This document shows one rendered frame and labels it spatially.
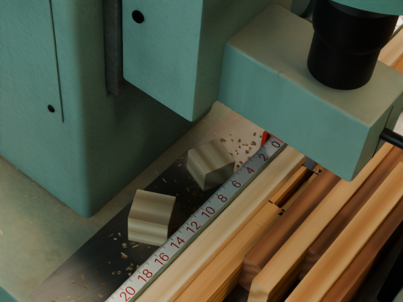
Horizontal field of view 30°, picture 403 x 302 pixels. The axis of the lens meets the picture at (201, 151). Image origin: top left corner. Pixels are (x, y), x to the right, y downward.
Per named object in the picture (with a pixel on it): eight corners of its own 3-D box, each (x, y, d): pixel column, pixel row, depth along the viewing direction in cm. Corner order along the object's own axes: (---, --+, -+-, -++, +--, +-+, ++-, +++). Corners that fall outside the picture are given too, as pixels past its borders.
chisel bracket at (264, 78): (345, 196, 62) (371, 129, 55) (211, 111, 66) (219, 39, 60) (390, 144, 65) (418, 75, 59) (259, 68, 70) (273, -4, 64)
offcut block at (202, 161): (186, 168, 86) (188, 150, 83) (215, 156, 87) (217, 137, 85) (202, 192, 84) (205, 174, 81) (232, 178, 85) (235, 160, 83)
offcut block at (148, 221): (174, 219, 81) (176, 196, 78) (167, 248, 79) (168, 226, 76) (137, 211, 81) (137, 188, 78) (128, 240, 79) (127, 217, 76)
